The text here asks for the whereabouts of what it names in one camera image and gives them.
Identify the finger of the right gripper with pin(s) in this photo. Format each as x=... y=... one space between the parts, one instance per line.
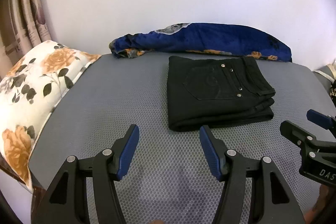
x=324 y=121

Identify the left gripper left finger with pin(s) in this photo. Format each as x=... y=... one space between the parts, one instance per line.
x=124 y=149

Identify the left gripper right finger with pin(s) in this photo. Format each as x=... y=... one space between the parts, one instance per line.
x=215 y=152

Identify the black pants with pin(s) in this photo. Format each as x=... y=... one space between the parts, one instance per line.
x=216 y=93

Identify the right hand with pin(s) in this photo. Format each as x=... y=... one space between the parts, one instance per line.
x=326 y=197

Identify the grey mesh mattress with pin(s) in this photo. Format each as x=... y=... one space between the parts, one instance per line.
x=169 y=178

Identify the white floral pillow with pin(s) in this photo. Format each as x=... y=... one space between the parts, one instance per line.
x=30 y=92

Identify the blue floral blanket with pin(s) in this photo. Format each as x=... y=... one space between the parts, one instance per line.
x=208 y=38

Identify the beige curtain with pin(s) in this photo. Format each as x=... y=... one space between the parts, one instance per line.
x=23 y=26

